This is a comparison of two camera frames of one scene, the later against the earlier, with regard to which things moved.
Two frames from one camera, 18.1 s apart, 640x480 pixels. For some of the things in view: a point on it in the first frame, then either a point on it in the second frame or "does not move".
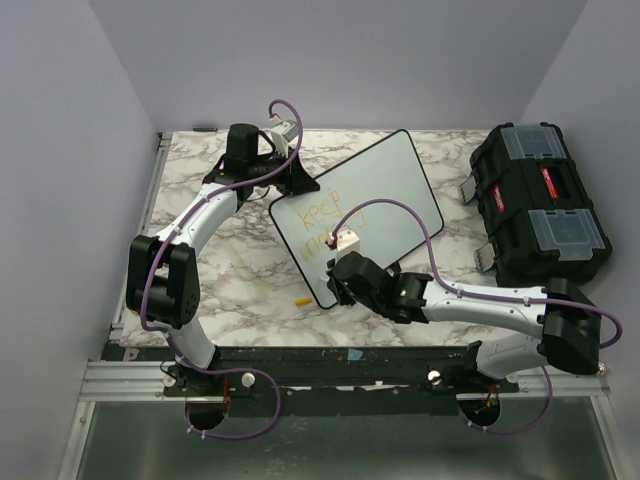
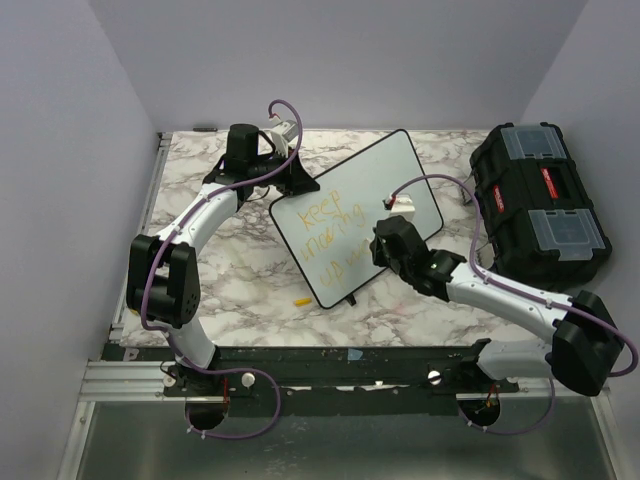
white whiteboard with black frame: [382, 195] does not move
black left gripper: [297, 180] does not move
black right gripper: [335, 284] to [378, 258]
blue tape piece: [354, 354] does not move
